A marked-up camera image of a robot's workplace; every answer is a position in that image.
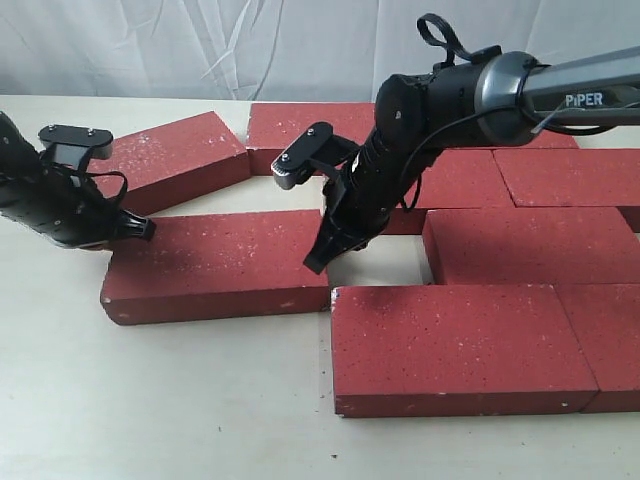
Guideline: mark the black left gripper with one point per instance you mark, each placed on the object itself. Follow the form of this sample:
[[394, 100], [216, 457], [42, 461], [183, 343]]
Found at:
[[70, 211]]

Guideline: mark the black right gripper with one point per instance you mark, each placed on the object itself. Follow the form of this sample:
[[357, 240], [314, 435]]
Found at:
[[354, 215]]

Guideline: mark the angled red brick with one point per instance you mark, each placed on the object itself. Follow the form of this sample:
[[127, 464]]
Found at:
[[459, 179]]

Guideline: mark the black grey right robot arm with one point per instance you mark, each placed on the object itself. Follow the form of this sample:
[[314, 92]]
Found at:
[[487, 98]]

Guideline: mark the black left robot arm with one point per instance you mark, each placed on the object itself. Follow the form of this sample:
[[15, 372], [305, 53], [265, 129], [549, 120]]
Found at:
[[19, 158]]

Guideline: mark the white backdrop cloth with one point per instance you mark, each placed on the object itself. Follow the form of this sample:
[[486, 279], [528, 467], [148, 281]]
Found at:
[[276, 50]]

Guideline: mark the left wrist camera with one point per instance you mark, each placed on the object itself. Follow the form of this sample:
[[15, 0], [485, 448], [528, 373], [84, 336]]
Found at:
[[74, 146]]

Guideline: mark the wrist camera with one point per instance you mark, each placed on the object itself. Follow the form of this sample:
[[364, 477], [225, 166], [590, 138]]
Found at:
[[317, 149], [74, 146]]

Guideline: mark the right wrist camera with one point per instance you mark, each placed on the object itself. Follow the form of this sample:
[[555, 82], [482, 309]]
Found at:
[[317, 149]]

